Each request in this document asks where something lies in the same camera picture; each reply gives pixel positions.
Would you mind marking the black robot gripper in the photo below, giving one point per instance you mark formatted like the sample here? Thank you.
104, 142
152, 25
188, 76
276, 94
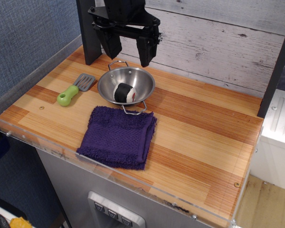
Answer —
126, 18

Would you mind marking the black and white sushi roll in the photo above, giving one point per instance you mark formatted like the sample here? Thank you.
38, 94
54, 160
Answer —
124, 93

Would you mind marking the purple folded towel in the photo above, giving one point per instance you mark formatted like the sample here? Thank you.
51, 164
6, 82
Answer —
117, 139

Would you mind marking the silver cabinet with buttons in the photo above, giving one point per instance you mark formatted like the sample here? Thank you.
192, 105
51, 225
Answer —
95, 196

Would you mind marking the clear acrylic edge guard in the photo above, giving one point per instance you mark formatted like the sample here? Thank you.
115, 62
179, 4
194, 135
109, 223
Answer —
199, 156

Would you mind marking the white aluminium side unit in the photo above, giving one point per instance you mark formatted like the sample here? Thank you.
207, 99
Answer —
268, 162

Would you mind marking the yellow object at corner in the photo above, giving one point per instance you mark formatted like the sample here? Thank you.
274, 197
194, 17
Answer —
20, 223

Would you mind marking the stainless steel bowl with handles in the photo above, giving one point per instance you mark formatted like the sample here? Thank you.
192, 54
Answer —
138, 78

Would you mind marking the dark grey left post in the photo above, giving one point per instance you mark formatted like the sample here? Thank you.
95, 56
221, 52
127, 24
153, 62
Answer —
91, 43

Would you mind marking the dark grey post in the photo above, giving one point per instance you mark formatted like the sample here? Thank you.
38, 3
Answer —
91, 43
273, 83

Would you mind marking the green handled grey spatula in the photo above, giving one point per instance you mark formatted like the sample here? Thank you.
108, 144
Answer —
82, 83

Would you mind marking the dark grey right post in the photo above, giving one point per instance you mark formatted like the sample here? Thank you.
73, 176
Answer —
273, 83

